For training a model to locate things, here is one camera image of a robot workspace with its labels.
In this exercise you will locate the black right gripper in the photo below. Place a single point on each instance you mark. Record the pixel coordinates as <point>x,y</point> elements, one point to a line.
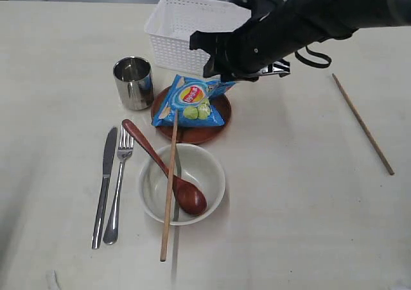
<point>261,41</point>

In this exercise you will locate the blue chips bag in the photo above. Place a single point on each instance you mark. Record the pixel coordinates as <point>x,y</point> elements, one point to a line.
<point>191,97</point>

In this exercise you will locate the white perforated plastic basket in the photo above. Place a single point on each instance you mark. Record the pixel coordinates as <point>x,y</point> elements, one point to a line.
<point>173,21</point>

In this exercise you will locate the brown wooden chopstick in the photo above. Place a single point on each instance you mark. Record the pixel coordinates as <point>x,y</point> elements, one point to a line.
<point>364,127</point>
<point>169,192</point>

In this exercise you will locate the brown round plate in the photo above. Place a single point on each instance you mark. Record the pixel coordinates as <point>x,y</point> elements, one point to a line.
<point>220,109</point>

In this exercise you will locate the stainless steel cup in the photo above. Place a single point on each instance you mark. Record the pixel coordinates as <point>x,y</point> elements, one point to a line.
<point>133,78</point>

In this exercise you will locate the grey ceramic bowl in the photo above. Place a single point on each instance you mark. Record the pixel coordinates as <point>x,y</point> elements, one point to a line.
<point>199,167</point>

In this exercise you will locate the stainless steel fork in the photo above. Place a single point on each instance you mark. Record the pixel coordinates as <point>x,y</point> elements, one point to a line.
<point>124,152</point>

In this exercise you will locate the brown wooden spoon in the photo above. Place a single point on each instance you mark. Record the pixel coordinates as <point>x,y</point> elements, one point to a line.
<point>190,199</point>

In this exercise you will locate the stainless steel knife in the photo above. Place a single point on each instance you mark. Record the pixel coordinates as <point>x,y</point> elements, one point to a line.
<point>108,157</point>

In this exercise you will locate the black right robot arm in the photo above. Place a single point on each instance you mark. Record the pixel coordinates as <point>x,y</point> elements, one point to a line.
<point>341,18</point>

